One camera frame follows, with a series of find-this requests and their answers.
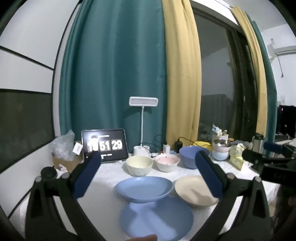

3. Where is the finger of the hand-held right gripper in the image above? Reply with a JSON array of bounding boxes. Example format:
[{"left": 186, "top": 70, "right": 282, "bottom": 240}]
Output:
[
  {"left": 263, "top": 141, "right": 296, "bottom": 158},
  {"left": 243, "top": 149, "right": 295, "bottom": 164}
]

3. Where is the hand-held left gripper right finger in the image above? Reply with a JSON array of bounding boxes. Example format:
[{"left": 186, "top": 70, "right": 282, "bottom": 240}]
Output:
[{"left": 195, "top": 151, "right": 272, "bottom": 241}]

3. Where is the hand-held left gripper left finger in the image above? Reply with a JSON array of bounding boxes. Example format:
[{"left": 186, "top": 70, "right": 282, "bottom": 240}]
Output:
[{"left": 25, "top": 152, "right": 102, "bottom": 241}]

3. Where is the cream plate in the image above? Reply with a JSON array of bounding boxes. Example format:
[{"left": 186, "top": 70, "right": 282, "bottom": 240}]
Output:
[{"left": 174, "top": 175, "right": 219, "bottom": 207}]

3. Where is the pink speckled bowl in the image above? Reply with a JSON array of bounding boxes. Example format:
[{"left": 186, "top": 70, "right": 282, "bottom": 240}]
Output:
[{"left": 155, "top": 153, "right": 180, "bottom": 172}]

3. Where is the cream bowl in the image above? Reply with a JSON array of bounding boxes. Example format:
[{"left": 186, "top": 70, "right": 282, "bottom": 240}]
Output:
[{"left": 126, "top": 155, "right": 154, "bottom": 177}]

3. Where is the deep blue plate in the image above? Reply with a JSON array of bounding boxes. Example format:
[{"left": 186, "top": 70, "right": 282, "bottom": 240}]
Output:
[{"left": 115, "top": 176, "right": 174, "bottom": 204}]

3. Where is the person's right hand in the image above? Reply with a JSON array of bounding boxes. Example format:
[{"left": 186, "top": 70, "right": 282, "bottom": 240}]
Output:
[{"left": 274, "top": 185, "right": 296, "bottom": 232}]

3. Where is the person's left hand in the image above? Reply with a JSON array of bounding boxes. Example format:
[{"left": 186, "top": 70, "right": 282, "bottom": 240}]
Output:
[{"left": 132, "top": 235, "right": 159, "bottom": 241}]

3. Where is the steel thermos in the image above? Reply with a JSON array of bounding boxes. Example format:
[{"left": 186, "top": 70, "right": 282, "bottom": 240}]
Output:
[{"left": 251, "top": 133, "right": 265, "bottom": 153}]

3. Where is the yellow floral tissue pack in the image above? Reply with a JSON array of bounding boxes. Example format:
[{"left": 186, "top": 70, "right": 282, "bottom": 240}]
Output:
[{"left": 229, "top": 148, "right": 249, "bottom": 171}]

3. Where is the crumpled yellow plastic bag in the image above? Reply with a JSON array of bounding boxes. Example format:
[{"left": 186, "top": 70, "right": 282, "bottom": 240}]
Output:
[{"left": 231, "top": 143, "right": 246, "bottom": 154}]

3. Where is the white textured tablecloth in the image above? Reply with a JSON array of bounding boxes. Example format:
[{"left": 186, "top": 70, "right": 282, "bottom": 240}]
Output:
[{"left": 9, "top": 151, "right": 296, "bottom": 241}]

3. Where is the light blue bowl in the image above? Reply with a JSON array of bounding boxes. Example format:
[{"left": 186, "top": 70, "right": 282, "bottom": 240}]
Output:
[{"left": 211, "top": 150, "right": 231, "bottom": 161}]

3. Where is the black monitor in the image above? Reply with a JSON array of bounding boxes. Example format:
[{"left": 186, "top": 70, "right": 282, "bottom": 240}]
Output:
[{"left": 277, "top": 104, "right": 296, "bottom": 136}]

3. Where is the pink steel-lined bowl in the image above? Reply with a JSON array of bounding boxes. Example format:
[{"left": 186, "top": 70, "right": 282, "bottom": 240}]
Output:
[{"left": 212, "top": 138, "right": 231, "bottom": 153}]

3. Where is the yellow banana-print case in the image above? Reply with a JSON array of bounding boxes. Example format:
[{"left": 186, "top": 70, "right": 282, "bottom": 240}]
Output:
[{"left": 193, "top": 141, "right": 213, "bottom": 151}]

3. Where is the white perforated basket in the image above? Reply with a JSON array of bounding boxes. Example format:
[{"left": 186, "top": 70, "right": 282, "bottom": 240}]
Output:
[{"left": 212, "top": 132, "right": 229, "bottom": 142}]

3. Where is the tablet with clock display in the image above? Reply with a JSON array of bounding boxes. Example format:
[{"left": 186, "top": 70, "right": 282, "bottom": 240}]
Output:
[{"left": 81, "top": 128, "right": 129, "bottom": 163}]

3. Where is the black round device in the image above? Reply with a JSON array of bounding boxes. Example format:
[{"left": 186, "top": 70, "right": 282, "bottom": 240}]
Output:
[{"left": 41, "top": 166, "right": 57, "bottom": 180}]

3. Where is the clear plastic bag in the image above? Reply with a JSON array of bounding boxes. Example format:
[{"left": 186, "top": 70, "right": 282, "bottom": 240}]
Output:
[{"left": 51, "top": 130, "right": 77, "bottom": 161}]

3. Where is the teal curtain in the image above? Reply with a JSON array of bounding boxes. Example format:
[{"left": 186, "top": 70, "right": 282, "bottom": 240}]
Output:
[
  {"left": 59, "top": 0, "right": 167, "bottom": 154},
  {"left": 246, "top": 14, "right": 278, "bottom": 142}
]

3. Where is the dark armchair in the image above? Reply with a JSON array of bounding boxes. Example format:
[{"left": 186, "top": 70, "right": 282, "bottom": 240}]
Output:
[{"left": 201, "top": 94, "right": 233, "bottom": 138}]

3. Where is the yellow curtain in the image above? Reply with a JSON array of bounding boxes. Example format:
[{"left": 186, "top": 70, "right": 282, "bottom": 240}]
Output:
[
  {"left": 231, "top": 6, "right": 269, "bottom": 139},
  {"left": 161, "top": 0, "right": 202, "bottom": 149}
]

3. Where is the white desk lamp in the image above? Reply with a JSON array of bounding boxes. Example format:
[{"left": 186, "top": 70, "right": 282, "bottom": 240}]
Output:
[{"left": 129, "top": 96, "right": 159, "bottom": 160}]

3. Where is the white air conditioner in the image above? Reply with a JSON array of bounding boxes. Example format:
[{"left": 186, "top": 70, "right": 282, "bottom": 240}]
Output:
[{"left": 267, "top": 44, "right": 296, "bottom": 59}]

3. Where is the glass sliding door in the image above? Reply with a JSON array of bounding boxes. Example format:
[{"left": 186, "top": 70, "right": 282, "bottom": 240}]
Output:
[{"left": 191, "top": 6, "right": 258, "bottom": 142}]

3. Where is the black charger cable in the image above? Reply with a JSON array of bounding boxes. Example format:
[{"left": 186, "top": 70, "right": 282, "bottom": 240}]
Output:
[{"left": 177, "top": 136, "right": 197, "bottom": 146}]

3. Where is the black lamp cable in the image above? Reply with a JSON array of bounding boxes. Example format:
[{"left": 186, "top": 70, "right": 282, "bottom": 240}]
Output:
[{"left": 147, "top": 134, "right": 167, "bottom": 158}]

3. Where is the white wall pipe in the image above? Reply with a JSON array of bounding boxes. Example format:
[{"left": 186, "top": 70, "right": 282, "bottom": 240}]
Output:
[{"left": 276, "top": 54, "right": 285, "bottom": 78}]

